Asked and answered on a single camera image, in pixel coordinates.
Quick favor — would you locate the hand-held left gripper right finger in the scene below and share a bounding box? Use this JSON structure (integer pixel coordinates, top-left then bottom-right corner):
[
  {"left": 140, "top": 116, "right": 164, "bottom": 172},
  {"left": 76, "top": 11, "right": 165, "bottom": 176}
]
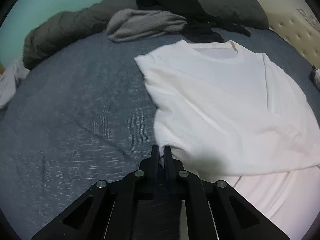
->
[{"left": 164, "top": 146, "right": 290, "bottom": 240}]

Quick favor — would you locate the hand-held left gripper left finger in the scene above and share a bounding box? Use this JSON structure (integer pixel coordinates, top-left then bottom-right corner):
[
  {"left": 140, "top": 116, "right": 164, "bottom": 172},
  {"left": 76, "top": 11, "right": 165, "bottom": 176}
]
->
[{"left": 31, "top": 145, "right": 160, "bottom": 240}]

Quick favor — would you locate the white t-shirt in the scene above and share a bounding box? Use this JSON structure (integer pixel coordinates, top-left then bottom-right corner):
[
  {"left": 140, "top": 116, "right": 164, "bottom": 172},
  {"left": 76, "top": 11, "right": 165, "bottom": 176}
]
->
[{"left": 134, "top": 40, "right": 320, "bottom": 233}]

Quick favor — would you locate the stack of folded clothes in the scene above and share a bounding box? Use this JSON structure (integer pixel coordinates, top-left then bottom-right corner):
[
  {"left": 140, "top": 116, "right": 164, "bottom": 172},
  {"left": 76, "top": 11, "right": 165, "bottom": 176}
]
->
[{"left": 309, "top": 65, "right": 320, "bottom": 90}]

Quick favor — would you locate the bed with blue sheet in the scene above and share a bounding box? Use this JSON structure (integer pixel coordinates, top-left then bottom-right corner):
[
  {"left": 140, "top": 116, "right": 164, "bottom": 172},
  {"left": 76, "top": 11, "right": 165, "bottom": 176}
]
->
[{"left": 0, "top": 26, "right": 320, "bottom": 240}]

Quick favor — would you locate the grey knit sweater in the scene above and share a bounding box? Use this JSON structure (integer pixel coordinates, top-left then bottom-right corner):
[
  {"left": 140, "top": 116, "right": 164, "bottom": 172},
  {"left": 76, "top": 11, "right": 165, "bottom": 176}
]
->
[{"left": 106, "top": 8, "right": 187, "bottom": 43}]

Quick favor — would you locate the dark grey rolled duvet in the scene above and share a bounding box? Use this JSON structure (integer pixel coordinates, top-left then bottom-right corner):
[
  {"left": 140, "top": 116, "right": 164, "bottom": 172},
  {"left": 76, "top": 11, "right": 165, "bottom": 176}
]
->
[{"left": 22, "top": 0, "right": 269, "bottom": 70}]

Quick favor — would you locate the black garment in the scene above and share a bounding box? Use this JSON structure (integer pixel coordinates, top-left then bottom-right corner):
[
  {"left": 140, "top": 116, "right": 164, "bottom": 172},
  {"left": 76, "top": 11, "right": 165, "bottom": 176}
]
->
[{"left": 136, "top": 0, "right": 251, "bottom": 43}]

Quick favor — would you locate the light grey sheet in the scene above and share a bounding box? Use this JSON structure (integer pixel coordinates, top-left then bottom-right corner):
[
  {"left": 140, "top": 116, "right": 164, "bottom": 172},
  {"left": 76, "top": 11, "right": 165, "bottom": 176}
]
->
[{"left": 0, "top": 57, "right": 30, "bottom": 109}]

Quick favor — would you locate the cream tufted headboard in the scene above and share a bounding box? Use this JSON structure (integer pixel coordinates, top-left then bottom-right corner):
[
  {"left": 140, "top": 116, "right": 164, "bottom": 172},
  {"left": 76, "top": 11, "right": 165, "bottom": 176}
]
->
[{"left": 249, "top": 0, "right": 320, "bottom": 67}]

